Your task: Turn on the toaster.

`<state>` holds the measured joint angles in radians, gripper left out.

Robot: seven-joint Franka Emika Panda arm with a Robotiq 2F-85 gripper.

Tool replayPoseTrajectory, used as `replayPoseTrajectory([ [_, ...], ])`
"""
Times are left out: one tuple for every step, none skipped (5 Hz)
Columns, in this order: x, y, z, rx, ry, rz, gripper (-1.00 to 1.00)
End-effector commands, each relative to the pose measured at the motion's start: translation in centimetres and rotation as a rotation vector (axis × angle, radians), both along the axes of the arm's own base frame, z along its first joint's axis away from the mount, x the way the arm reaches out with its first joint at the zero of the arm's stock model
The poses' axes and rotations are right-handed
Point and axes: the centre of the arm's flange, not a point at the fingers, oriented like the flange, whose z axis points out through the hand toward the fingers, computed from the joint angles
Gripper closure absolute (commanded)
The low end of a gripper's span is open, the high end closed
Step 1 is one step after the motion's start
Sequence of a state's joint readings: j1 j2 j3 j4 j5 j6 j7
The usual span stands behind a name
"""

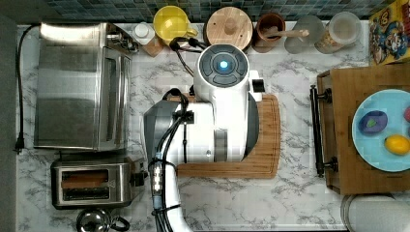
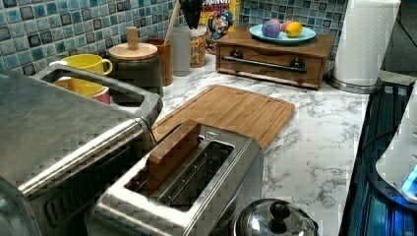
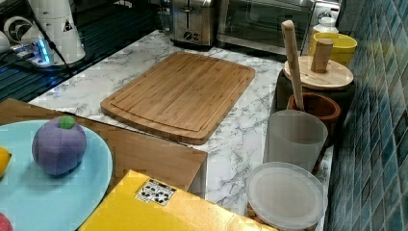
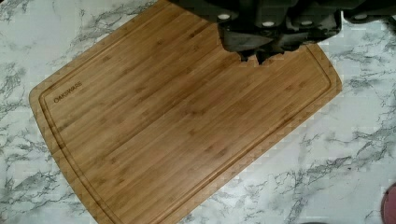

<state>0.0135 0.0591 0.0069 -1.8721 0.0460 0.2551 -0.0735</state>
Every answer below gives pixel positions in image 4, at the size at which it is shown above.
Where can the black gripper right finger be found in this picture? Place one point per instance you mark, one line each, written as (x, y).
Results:
(292, 41)

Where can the bamboo cutting board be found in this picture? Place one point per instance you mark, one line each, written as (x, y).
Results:
(154, 118)

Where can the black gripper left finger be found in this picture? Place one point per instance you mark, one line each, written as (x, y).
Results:
(245, 45)

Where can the dark red round object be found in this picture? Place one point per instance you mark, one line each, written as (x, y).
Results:
(388, 207)

